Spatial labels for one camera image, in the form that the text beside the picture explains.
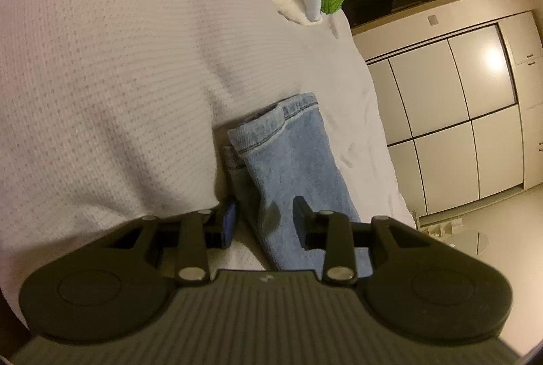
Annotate white bed cover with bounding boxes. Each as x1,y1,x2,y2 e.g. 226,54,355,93
1,0,413,312

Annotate blue denim jeans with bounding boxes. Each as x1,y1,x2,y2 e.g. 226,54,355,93
223,93,359,275

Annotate white wardrobe cabinet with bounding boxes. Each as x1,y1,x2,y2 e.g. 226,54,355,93
369,12,542,217

